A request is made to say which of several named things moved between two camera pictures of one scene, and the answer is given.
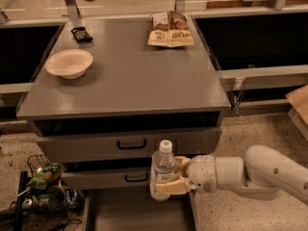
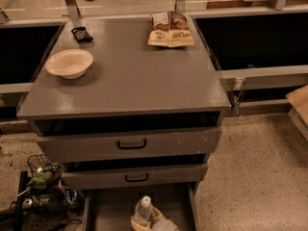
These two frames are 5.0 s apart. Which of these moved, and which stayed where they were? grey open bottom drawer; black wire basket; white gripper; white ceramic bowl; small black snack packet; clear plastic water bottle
Moved: clear plastic water bottle; white gripper
Stayed: black wire basket; grey open bottom drawer; small black snack packet; white ceramic bowl
